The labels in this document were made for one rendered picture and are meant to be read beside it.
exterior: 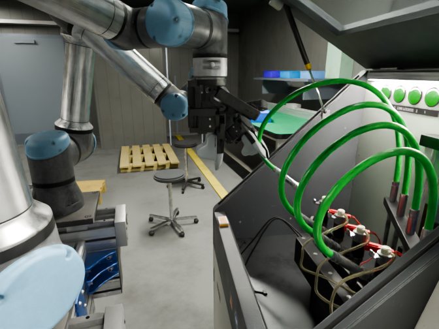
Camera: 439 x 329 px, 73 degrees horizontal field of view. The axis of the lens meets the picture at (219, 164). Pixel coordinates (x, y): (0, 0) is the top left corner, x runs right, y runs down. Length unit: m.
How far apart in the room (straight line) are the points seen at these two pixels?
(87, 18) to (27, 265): 0.40
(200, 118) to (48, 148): 0.47
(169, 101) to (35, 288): 0.56
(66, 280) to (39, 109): 6.91
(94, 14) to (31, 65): 6.65
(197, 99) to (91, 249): 0.61
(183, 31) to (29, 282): 0.43
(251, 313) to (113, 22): 0.64
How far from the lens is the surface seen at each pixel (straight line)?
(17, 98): 7.34
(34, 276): 0.38
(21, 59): 7.27
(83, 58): 1.04
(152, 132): 6.21
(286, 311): 0.90
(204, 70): 0.65
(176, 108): 0.80
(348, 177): 0.54
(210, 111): 0.65
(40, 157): 0.96
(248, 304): 0.73
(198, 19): 0.59
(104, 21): 0.61
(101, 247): 1.04
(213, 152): 0.68
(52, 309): 0.42
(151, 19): 0.58
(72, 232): 1.02
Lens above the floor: 1.44
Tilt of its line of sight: 17 degrees down
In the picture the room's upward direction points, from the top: straight up
